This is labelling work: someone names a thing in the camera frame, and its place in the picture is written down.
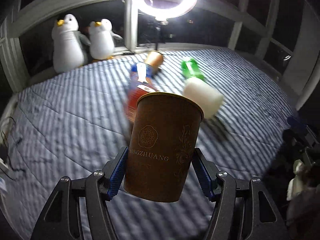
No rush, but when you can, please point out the black ring light stand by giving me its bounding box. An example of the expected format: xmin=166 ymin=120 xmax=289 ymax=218
xmin=139 ymin=17 xmax=171 ymax=52

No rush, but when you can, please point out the blue label plastic bottle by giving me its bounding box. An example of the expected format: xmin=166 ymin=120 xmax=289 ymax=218
xmin=129 ymin=62 xmax=157 ymax=92

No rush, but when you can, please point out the small plush penguin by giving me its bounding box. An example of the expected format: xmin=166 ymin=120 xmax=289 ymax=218
xmin=88 ymin=18 xmax=123 ymax=60

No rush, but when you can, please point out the green plastic cup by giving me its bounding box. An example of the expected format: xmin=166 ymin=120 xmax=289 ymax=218
xmin=181 ymin=57 xmax=204 ymax=81

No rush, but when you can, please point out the white paper cup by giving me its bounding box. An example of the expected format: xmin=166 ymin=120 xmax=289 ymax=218
xmin=183 ymin=77 xmax=224 ymax=119

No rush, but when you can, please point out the orange label plastic cup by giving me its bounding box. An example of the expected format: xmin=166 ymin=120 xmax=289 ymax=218
xmin=125 ymin=83 xmax=157 ymax=122

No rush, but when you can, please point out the brown paper cup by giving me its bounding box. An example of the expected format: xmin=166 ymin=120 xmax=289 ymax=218
xmin=144 ymin=50 xmax=164 ymax=75
xmin=124 ymin=92 xmax=204 ymax=203

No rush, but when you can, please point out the large plush penguin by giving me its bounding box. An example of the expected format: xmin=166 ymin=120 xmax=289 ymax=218
xmin=52 ymin=14 xmax=91 ymax=74

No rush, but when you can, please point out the white ring light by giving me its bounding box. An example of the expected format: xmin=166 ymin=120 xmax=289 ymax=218
xmin=132 ymin=0 xmax=197 ymax=21

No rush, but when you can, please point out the striped blue white quilt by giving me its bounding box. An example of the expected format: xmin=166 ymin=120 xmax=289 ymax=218
xmin=4 ymin=48 xmax=293 ymax=239

